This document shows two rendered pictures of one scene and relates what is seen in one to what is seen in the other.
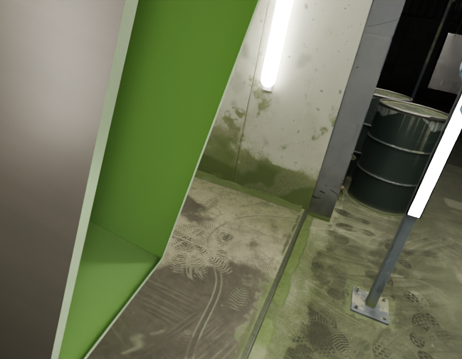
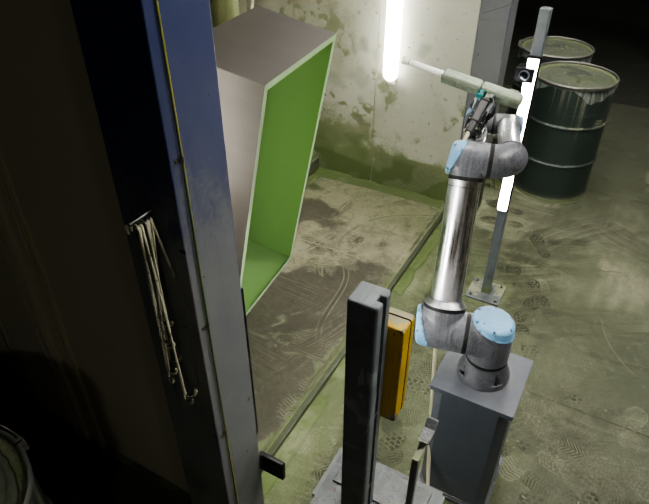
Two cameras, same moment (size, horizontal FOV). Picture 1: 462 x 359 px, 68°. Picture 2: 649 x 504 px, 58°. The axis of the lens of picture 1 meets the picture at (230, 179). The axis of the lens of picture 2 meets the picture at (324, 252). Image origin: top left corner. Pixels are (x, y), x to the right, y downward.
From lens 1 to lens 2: 174 cm
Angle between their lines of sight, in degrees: 15
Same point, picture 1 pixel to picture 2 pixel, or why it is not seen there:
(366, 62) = (486, 49)
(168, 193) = (288, 213)
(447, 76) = not seen: outside the picture
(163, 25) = (270, 114)
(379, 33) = (494, 19)
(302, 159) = (437, 152)
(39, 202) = not seen: hidden behind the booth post
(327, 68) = (449, 56)
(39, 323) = not seen: hidden behind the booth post
